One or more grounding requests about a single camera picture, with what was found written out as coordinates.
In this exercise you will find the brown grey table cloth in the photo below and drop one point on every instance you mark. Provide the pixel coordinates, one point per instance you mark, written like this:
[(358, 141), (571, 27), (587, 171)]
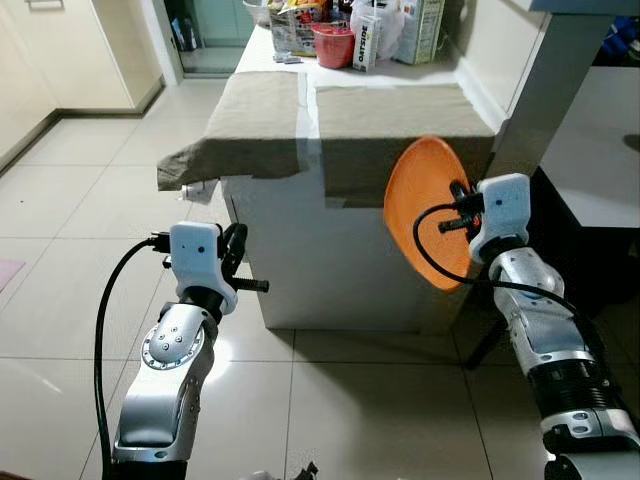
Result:
[(250, 130)]

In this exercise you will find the white plastic bag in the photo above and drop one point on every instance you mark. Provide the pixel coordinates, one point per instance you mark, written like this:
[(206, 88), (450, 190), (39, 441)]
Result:
[(385, 20)]

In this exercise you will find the white counter cabinet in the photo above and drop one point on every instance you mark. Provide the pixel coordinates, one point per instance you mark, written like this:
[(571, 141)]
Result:
[(300, 260)]

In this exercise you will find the white black robot leg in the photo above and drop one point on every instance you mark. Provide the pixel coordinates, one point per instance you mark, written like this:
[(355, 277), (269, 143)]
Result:
[(300, 473)]

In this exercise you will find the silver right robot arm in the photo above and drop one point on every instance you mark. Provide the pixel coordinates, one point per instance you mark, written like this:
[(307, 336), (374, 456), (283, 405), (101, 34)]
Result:
[(545, 340)]

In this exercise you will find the white oat milk carton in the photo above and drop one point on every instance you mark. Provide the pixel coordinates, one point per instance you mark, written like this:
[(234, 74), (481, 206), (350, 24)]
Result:
[(366, 48)]

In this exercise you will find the orange oval plate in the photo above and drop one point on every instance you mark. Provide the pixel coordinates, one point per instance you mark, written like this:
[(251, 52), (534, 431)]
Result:
[(420, 190)]

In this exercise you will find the white bar counter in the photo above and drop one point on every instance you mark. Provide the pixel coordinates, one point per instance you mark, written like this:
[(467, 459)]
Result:
[(555, 80)]

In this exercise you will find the colourful snack packet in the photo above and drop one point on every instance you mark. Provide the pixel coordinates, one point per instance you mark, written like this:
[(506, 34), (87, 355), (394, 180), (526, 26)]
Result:
[(298, 25)]

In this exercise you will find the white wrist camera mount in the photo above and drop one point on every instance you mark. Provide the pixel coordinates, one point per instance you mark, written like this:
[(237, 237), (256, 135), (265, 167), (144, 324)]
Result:
[(503, 210), (195, 255)]

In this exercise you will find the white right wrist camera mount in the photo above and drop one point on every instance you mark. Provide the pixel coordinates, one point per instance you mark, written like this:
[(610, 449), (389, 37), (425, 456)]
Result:
[(503, 210)]

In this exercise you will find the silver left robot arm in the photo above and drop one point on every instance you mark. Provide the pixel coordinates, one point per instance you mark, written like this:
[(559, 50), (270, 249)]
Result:
[(165, 380)]

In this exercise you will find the pink floor mat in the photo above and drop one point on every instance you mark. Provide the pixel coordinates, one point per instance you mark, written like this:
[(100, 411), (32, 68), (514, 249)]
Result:
[(8, 275)]

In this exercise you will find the red plastic bucket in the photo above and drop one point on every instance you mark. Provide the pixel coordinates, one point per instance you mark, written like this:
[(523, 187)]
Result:
[(333, 48)]

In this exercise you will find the beige cupboard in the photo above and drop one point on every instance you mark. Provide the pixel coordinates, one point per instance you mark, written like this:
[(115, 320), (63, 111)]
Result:
[(60, 50)]

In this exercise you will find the black table leg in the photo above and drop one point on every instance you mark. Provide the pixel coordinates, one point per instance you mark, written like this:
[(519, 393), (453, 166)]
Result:
[(486, 345)]

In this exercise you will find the green white cardboard box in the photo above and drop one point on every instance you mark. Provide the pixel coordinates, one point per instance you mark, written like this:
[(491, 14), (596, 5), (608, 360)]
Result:
[(422, 30)]

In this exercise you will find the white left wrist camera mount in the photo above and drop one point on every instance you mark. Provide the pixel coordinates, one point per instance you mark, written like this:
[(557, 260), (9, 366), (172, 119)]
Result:
[(195, 255)]

